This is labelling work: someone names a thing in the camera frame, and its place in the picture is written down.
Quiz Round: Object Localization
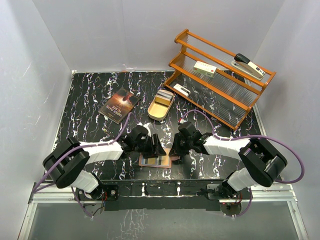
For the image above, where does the gold magnetic stripe card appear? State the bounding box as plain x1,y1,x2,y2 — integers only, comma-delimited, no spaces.
141,156,162,166

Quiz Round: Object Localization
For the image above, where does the dark paperback book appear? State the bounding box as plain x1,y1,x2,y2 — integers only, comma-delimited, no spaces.
98,87,141,124

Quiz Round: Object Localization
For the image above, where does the small white black device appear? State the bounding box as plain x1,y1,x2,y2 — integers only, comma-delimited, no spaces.
173,83,191,97

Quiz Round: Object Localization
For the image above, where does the white staples box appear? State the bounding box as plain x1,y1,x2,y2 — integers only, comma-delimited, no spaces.
193,61,217,78

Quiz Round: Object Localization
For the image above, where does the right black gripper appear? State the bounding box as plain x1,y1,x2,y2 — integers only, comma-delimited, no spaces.
169,133,193,156

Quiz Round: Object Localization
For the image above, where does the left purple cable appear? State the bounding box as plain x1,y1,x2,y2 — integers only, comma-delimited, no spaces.
32,112,143,218

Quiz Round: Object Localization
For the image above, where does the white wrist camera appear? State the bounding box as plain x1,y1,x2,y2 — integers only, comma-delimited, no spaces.
178,118,187,125
142,123,152,137

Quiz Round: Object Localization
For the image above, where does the black beige stapler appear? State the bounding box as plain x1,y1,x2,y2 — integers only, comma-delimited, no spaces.
231,53,266,80

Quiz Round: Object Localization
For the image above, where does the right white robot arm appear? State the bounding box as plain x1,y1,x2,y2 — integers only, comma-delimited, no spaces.
169,121,288,199

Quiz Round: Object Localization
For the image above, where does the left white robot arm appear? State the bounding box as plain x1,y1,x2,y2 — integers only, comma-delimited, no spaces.
42,124,167,200

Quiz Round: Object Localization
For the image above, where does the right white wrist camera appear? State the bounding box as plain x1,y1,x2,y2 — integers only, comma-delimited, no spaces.
178,118,187,125

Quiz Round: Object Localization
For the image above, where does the black front mounting rail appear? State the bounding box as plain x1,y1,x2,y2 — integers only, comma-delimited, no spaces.
74,178,253,213

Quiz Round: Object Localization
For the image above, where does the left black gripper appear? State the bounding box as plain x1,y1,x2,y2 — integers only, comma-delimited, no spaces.
133,134,166,159

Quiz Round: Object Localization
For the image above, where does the pink leather card holder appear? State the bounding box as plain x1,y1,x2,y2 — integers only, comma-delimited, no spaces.
138,148,180,168

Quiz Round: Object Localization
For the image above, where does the beige oval card tray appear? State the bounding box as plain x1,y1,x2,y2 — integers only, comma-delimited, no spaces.
148,94,175,121

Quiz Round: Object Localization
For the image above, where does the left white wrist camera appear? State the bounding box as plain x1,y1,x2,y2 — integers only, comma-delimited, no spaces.
142,123,152,137

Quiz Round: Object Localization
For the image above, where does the orange wooden shelf rack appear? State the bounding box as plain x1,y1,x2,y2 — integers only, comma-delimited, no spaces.
164,29,276,131

